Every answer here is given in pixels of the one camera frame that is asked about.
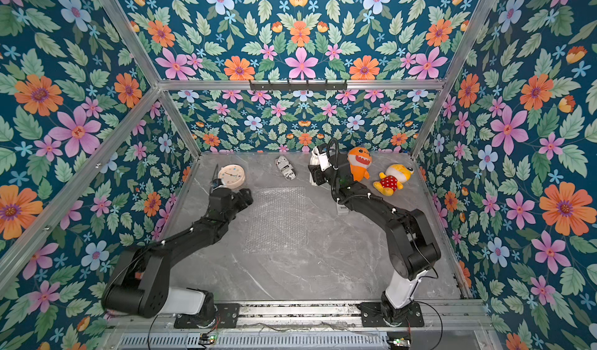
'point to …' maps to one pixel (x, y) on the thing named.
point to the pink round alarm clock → (233, 176)
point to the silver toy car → (288, 169)
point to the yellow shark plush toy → (394, 177)
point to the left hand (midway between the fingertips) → (244, 192)
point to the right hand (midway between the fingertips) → (324, 158)
